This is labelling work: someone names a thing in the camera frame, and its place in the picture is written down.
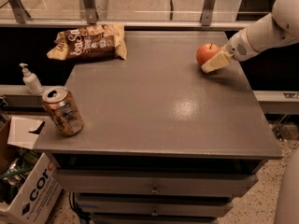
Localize grey drawer cabinet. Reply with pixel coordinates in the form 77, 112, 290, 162
36, 31, 281, 224

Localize red apple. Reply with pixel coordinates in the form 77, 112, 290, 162
196, 43, 221, 65

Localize orange soda can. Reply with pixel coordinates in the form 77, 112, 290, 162
42, 86, 83, 136

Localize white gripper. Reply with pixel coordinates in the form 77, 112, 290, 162
202, 29, 258, 73

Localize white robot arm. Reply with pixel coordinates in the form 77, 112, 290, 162
201, 0, 299, 224

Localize brown chip bag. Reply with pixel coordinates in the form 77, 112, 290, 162
47, 23, 127, 61

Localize white cardboard box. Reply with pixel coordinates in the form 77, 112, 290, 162
0, 116, 62, 224

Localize white pump bottle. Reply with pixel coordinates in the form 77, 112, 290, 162
20, 63, 44, 95

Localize metal window railing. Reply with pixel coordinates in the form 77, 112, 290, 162
0, 0, 276, 30

